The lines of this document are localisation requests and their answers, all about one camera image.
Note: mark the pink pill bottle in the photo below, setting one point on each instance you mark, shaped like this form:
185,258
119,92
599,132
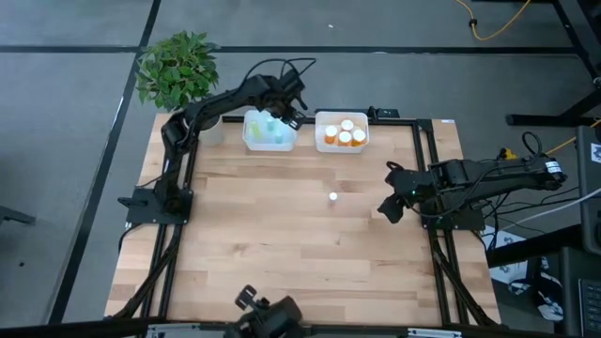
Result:
333,196

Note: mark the white plant pot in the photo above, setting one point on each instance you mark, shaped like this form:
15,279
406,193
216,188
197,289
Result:
213,136

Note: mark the black computer tower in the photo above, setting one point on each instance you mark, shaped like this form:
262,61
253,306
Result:
589,197

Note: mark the white translucent plastic bin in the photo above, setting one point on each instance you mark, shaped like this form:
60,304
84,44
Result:
263,143
324,148

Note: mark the black aluminium table frame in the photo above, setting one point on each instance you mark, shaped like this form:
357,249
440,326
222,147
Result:
404,123

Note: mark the green leafy potted plant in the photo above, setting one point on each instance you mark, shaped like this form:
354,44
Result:
176,70

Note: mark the yellow-green pill bottle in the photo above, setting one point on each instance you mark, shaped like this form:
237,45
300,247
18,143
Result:
255,129

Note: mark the black stand foot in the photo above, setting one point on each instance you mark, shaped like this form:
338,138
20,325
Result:
14,216

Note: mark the black floor equipment case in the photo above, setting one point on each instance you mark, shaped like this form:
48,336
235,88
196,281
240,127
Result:
582,296

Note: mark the black electronics box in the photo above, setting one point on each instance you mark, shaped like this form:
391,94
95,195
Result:
387,113

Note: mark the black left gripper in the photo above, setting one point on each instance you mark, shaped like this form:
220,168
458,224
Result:
287,89

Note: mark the black desk leg frame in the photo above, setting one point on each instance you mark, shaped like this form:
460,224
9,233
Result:
573,28

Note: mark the black table-level camera mount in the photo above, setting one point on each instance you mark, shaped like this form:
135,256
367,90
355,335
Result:
272,314

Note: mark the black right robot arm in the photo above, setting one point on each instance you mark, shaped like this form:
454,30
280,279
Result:
493,176

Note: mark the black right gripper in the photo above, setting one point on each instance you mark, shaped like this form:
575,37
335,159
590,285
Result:
413,183

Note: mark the orange pill bottle white cap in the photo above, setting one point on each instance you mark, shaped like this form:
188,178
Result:
345,137
359,136
347,125
331,133

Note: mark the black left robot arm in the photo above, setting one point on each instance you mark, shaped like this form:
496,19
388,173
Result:
174,136

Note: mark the teal pill bottle white cap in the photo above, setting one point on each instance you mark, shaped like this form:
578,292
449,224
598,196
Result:
271,123
279,137

